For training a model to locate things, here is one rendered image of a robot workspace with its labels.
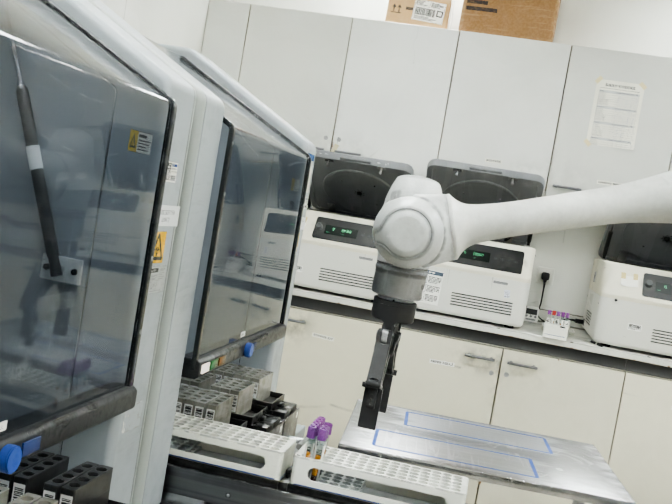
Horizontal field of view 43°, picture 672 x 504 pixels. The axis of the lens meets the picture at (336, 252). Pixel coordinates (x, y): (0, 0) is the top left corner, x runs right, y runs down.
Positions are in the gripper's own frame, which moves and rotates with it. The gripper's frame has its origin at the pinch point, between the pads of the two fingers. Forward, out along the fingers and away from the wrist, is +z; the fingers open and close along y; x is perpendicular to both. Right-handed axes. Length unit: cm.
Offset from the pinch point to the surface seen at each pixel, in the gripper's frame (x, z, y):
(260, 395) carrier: 31, 12, 43
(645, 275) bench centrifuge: -79, -28, 235
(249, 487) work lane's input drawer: 17.7, 15.9, -6.6
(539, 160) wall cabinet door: -27, -70, 258
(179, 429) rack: 32.5, 9.7, -4.7
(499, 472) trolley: -24.5, 13.0, 29.3
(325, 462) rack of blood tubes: 5.9, 9.0, -4.9
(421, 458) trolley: -8.7, 13.4, 27.0
